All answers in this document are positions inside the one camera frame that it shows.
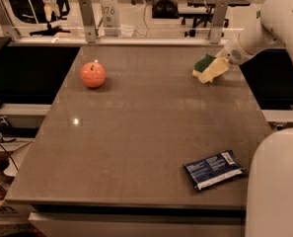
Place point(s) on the white numbered post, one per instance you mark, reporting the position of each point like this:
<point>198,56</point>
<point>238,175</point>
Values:
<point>111,19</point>

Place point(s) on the middle metal bracket post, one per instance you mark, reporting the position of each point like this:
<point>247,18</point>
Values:
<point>88,20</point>

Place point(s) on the right metal bracket post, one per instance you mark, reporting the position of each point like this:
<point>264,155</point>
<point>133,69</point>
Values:
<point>218,19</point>

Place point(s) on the blue rxbar wrapper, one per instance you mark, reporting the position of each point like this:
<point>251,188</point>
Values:
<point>213,170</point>

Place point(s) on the black background desk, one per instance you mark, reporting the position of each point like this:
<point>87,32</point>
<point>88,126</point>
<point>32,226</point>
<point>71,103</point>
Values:
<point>202,11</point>

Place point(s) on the green and yellow sponge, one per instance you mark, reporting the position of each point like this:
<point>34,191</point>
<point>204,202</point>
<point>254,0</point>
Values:
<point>202,64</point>

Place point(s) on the metal bracket post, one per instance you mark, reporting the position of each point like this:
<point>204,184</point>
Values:
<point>88,20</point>
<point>8,28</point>
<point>218,19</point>

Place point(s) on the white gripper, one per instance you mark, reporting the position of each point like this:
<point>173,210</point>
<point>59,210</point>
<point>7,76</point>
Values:
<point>231,52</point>

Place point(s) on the red apple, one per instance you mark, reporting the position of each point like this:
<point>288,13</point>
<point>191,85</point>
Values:
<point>93,74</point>

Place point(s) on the metal rail behind table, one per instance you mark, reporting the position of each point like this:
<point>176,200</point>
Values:
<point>112,41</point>

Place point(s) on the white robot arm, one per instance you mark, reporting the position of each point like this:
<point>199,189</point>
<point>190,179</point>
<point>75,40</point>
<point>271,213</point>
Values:
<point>270,188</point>

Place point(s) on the left metal bracket post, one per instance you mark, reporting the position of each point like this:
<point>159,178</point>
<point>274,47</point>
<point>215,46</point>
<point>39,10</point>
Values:
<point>8,28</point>

